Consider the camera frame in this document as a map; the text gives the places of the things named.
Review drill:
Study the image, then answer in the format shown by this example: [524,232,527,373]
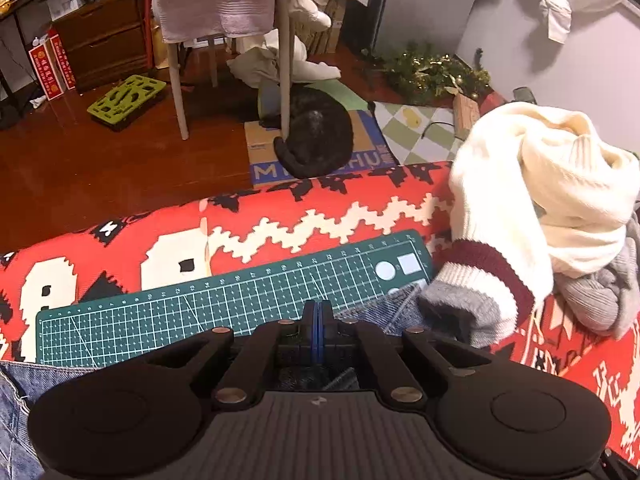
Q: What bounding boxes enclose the blue denim jeans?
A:
[1,284,426,479]

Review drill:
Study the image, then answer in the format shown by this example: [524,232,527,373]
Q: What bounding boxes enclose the grey knit garment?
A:
[554,214,639,340]

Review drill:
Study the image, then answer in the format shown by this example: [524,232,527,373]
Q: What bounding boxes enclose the dark wooden drawer cabinet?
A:
[53,0,149,91]

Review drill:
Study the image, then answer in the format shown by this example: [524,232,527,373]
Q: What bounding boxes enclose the black metal desk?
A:
[0,0,147,116]

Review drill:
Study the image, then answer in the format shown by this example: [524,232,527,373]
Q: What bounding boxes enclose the cream knit sweater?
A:
[420,102,639,348]

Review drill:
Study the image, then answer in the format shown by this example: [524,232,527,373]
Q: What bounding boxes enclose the black cat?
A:
[273,87,354,179]

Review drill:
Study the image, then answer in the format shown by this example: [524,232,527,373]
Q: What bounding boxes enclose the green cutting mat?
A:
[36,230,435,367]

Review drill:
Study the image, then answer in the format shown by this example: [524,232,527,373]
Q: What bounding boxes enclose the green checkered floor mat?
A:
[369,102,463,165]

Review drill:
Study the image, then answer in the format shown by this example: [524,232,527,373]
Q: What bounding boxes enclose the silver refrigerator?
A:
[373,0,475,55]

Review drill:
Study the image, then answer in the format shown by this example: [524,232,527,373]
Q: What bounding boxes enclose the green christmas garland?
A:
[362,41,492,105]

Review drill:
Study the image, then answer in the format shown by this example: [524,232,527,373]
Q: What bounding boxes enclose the white wooden chair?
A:
[164,0,294,140]

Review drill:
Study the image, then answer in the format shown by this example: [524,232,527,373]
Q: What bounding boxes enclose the red patterned blanket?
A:
[1,162,639,466]

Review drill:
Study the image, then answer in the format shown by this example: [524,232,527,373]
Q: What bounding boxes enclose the red white box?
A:
[28,44,65,101]

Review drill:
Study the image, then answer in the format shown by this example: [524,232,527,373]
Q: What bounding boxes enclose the flattened cardboard box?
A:
[244,110,396,188]

